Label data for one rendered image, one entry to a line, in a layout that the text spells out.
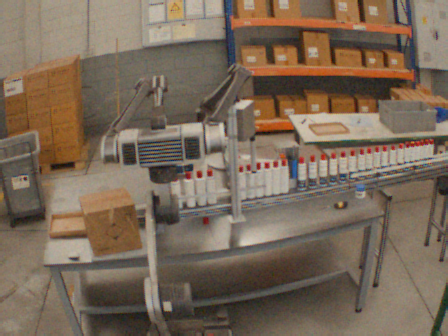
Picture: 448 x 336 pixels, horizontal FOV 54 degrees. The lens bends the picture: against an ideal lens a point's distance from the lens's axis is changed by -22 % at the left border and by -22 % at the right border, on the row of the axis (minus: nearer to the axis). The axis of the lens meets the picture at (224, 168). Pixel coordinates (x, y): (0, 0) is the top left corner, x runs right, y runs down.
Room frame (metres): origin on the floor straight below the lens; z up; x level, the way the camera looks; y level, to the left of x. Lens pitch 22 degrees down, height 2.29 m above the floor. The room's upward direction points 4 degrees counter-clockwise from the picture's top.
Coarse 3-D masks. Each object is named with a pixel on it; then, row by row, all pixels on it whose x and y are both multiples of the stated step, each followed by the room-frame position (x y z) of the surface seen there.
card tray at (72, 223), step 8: (56, 216) 2.89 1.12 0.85; (64, 216) 2.90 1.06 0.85; (72, 216) 2.91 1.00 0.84; (80, 216) 2.92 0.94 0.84; (56, 224) 2.81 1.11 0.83; (64, 224) 2.81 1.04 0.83; (72, 224) 2.81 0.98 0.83; (80, 224) 2.81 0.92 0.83; (48, 232) 2.63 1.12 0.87; (56, 232) 2.64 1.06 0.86; (64, 232) 2.65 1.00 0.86; (72, 232) 2.66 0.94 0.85; (80, 232) 2.67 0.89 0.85
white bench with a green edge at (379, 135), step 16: (304, 128) 4.46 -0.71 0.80; (352, 128) 4.43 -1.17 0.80; (368, 128) 4.42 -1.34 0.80; (384, 128) 4.41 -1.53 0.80; (304, 144) 4.12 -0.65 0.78; (320, 144) 4.13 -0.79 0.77; (336, 144) 4.18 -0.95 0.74; (352, 144) 4.19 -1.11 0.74; (368, 144) 4.19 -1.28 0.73; (384, 144) 4.20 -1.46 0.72
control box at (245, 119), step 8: (240, 104) 2.90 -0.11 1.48; (248, 104) 2.90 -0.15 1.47; (240, 112) 2.82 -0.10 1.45; (248, 112) 2.88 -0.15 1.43; (240, 120) 2.82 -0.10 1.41; (248, 120) 2.88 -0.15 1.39; (240, 128) 2.82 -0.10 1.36; (248, 128) 2.87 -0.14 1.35; (240, 136) 2.82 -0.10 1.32; (248, 136) 2.86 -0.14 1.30
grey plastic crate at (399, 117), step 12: (384, 108) 4.47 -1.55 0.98; (396, 108) 4.65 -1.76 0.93; (408, 108) 4.66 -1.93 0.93; (420, 108) 4.68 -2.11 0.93; (432, 108) 4.40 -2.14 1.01; (384, 120) 4.47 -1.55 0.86; (396, 120) 4.24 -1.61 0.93; (408, 120) 4.26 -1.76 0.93; (420, 120) 4.27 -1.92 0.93; (432, 120) 4.29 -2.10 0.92; (396, 132) 4.24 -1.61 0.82; (408, 132) 4.26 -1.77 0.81; (420, 132) 4.28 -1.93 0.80
